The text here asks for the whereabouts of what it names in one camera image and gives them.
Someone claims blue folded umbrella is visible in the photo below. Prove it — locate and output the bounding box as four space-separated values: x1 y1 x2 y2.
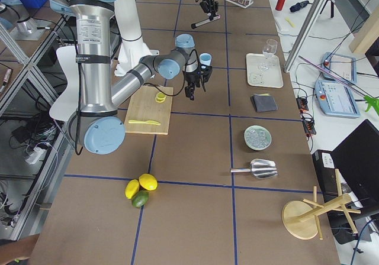
290 0 312 13

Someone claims yellow lemon slice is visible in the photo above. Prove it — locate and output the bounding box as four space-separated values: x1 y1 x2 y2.
155 92 167 103

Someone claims green lime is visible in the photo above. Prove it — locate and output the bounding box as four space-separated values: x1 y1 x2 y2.
131 190 149 208

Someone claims wooden cutting board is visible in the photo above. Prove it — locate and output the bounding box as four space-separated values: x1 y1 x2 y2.
124 86 173 135

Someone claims whole yellow lemon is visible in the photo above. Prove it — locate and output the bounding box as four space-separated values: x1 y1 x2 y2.
138 173 158 191

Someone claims aluminium frame post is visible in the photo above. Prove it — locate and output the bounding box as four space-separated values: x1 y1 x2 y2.
283 0 326 73

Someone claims green spray bottle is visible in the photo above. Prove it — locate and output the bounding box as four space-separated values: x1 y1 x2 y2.
363 95 379 115

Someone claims grey folded cloth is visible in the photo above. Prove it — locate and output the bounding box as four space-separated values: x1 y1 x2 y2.
250 95 278 112

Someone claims blue teach pendant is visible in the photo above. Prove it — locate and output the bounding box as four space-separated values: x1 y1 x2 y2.
314 80 360 118

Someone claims yellow plastic knife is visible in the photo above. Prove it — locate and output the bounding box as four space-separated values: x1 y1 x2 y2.
128 119 161 126

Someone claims light blue cup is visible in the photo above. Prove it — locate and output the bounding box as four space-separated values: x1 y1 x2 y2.
199 53 212 66

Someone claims green bowl of ice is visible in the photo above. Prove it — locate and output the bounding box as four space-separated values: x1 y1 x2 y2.
243 125 272 151

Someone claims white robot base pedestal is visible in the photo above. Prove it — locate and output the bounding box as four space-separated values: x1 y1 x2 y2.
114 0 158 77

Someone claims white power strip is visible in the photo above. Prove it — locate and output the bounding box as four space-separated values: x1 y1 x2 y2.
25 146 45 164

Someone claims wooden mug tree stand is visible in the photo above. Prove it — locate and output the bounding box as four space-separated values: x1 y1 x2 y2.
281 169 361 240

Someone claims cream bear tray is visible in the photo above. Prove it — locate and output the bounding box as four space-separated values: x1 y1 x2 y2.
246 53 284 88

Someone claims clear wine glass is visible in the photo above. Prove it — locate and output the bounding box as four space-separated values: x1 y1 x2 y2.
259 39 278 71

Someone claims steel ice scoop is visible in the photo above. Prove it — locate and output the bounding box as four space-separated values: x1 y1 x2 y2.
230 159 278 179

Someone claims black monitor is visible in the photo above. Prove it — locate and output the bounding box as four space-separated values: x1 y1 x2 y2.
332 119 378 205

